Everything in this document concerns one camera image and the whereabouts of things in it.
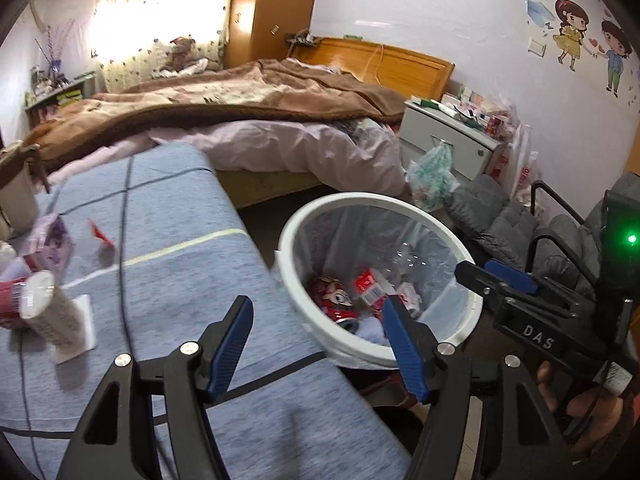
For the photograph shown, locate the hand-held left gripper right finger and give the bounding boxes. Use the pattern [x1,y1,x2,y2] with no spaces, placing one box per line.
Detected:
[382,295,583,480]

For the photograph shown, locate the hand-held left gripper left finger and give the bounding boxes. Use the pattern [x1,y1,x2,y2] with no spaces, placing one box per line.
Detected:
[55,295,256,480]

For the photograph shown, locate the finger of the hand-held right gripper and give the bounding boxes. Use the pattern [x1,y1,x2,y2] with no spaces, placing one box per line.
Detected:
[484,258,596,313]
[454,261,506,311]

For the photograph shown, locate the white round trash bin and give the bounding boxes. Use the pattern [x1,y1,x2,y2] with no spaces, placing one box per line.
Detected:
[275,191,485,372]

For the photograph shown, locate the purple packet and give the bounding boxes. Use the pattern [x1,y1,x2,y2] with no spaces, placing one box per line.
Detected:
[25,212,76,273]

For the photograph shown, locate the person's right hand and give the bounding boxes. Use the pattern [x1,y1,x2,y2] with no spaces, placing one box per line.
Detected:
[536,361,631,457]

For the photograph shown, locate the red plastic crate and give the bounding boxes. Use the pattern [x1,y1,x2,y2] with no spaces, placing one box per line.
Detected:
[350,367,418,411]

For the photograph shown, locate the red and white wrapper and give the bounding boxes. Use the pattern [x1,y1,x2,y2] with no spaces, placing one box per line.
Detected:
[352,269,396,307]

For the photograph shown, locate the blue checked cloth cover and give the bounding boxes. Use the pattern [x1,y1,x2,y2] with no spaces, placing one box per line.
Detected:
[0,142,416,480]

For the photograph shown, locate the black metal chair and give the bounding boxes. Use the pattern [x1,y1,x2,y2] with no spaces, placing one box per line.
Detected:
[527,180,601,273]

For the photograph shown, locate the crushed red drink can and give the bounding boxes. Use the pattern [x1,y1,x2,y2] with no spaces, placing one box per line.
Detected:
[307,275,362,332]

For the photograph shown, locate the white and red plastic bags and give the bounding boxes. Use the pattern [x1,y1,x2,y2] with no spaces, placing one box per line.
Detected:
[492,125,541,201]

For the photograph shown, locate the green printed plastic bag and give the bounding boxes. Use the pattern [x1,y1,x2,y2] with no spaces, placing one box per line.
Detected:
[404,140,461,211]

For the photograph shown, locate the white nightstand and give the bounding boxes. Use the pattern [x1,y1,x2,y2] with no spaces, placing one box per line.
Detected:
[400,97,506,181]

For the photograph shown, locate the clear plastic bin liner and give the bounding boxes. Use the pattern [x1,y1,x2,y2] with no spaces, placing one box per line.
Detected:
[295,205,473,346]

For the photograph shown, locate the pile of medicine boxes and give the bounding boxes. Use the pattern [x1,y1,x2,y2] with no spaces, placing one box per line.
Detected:
[440,85,521,141]

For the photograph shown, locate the small red wrapper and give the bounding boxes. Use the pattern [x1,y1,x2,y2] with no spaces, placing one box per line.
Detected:
[87,219,115,250]

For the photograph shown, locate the white cylindrical tube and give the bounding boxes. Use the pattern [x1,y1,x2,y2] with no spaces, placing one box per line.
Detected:
[20,270,88,348]

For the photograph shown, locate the pink duvet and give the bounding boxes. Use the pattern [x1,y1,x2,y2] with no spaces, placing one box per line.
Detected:
[47,117,408,198]

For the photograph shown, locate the red cartoon drink can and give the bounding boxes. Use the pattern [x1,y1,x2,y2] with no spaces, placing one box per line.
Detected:
[0,280,31,331]

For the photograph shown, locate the wooden bed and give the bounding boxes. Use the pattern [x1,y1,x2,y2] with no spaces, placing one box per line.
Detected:
[215,36,456,211]

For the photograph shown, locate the bed with brown blanket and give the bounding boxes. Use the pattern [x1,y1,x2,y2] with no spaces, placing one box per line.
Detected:
[22,57,403,161]

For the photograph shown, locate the brown teddy bear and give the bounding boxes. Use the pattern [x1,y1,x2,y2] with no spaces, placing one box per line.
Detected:
[167,36,198,68]

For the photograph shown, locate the cluttered desk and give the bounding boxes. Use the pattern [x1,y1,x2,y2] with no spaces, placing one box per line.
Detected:
[25,67,98,121]

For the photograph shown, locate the wooden wardrobe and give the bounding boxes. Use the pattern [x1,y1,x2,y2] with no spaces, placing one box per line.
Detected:
[222,0,323,68]

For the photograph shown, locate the vase of purple branches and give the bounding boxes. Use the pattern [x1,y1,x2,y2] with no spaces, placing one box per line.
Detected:
[35,17,76,81]

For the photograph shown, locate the patterned window curtain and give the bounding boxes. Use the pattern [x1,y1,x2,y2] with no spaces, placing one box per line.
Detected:
[92,0,236,93]

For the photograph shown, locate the black cable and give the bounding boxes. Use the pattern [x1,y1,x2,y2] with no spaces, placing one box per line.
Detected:
[0,351,328,438]

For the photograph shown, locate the white charging cable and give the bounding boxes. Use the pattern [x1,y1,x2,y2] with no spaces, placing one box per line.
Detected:
[367,42,386,83]

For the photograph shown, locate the cartoon wall sticker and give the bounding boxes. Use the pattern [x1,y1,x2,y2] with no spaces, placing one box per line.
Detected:
[495,0,636,98]

